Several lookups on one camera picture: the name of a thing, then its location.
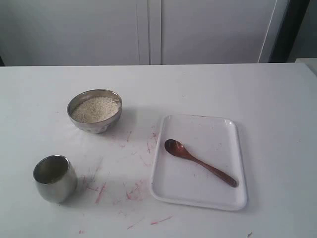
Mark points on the brown wooden spoon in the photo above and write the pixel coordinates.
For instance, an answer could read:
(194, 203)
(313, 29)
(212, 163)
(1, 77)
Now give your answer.
(177, 149)

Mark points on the steel bowl of rice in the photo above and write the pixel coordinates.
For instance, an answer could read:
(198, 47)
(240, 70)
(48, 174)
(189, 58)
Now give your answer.
(95, 111)

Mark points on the steel cup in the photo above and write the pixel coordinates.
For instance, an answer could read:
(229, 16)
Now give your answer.
(55, 178)

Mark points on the white plastic tray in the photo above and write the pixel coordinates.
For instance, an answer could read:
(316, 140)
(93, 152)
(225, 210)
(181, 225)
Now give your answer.
(212, 140)

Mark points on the white cabinet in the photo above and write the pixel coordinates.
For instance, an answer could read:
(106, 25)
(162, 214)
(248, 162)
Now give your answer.
(138, 32)

